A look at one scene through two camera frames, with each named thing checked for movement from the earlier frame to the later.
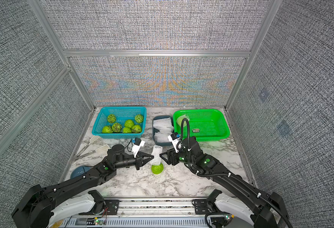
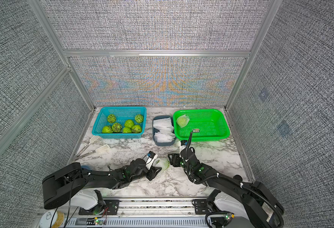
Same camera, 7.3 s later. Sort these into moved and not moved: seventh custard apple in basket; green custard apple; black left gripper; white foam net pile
Moved: black left gripper
Not moved: seventh custard apple in basket; green custard apple; white foam net pile
